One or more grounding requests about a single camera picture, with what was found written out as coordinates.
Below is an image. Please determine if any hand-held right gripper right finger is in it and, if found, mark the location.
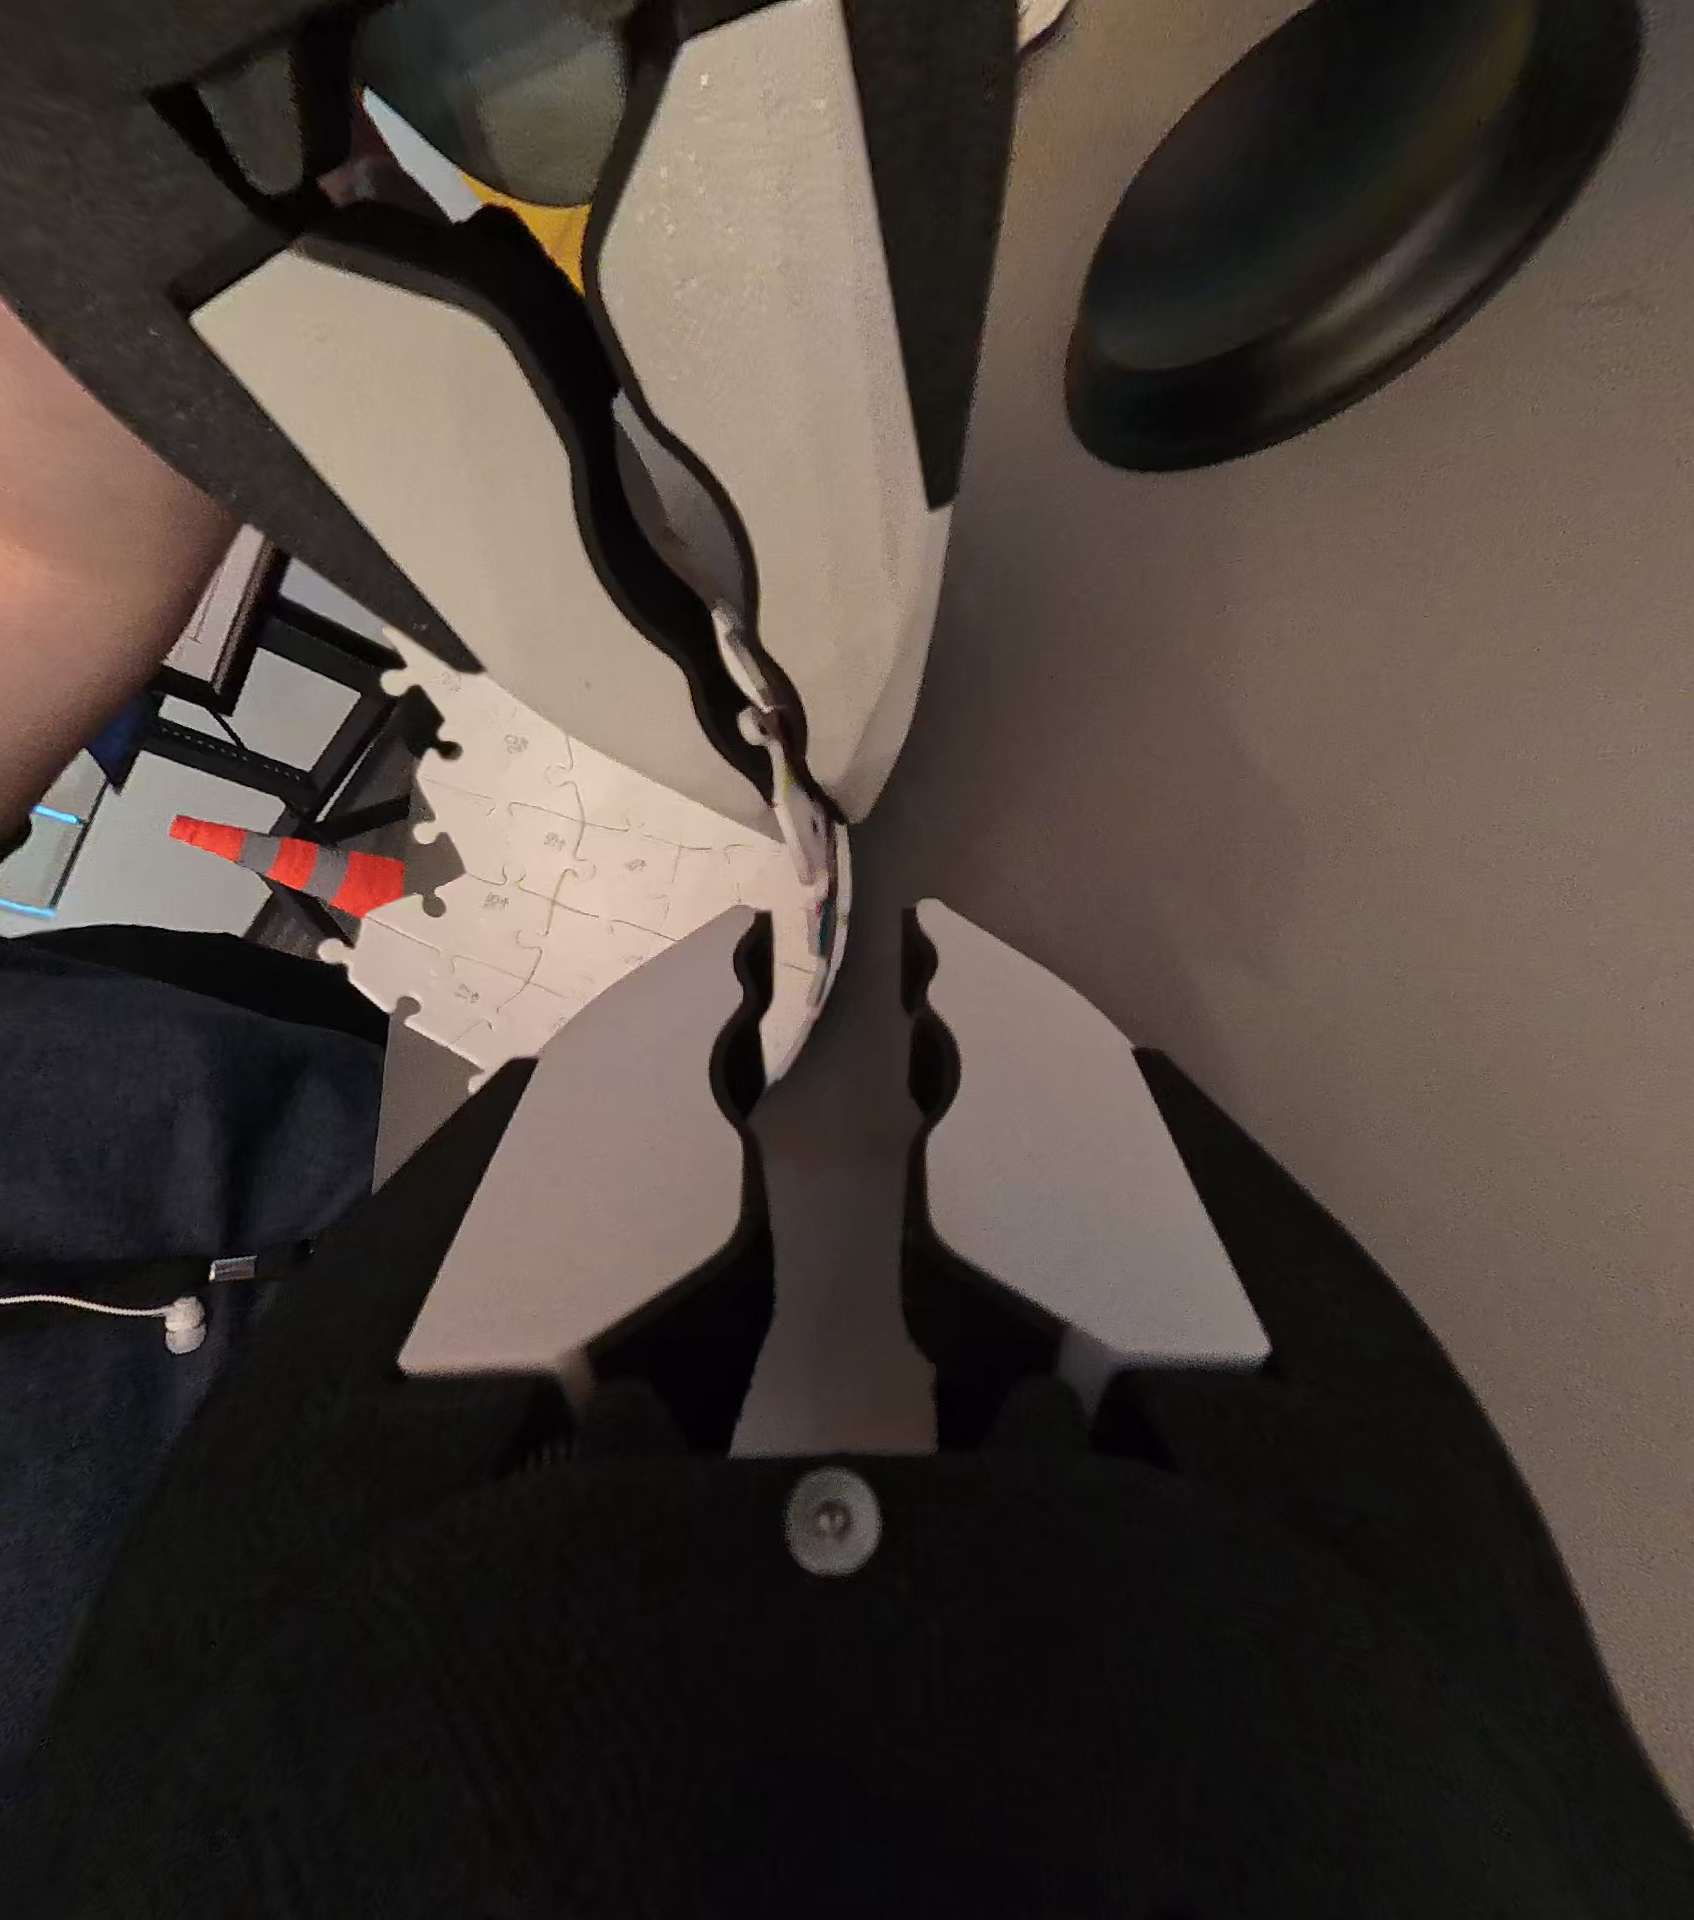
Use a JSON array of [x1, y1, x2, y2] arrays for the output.
[[898, 897, 1277, 1377]]

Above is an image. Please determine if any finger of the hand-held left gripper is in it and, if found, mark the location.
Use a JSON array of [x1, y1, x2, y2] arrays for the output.
[[186, 237, 809, 835], [590, 0, 967, 824]]

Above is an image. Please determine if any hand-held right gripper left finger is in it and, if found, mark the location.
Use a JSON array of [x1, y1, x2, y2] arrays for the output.
[[395, 910, 780, 1381]]

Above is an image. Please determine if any assembled white puzzle section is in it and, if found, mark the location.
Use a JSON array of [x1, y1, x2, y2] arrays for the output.
[[311, 674, 858, 1103]]

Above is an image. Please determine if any person's left forearm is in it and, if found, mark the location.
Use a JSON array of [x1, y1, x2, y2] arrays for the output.
[[0, 164, 241, 864]]

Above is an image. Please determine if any black round ball stand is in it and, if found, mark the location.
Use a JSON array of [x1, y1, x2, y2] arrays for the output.
[[1059, 0, 1647, 479]]

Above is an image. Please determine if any red object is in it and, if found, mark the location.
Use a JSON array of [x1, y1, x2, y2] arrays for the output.
[[171, 807, 468, 922]]

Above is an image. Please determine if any white drawstring cord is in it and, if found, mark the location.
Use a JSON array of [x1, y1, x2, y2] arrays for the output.
[[0, 1288, 219, 1352]]

